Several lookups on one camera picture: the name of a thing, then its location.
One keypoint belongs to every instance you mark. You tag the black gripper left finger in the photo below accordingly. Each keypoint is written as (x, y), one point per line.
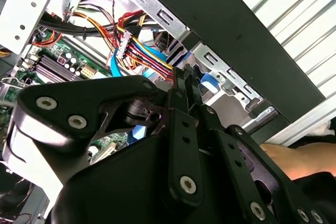
(105, 87)

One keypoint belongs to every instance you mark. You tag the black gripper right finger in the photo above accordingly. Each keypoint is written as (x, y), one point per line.
(236, 150)

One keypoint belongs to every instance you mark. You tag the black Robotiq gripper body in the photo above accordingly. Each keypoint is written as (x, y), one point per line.
(118, 187)

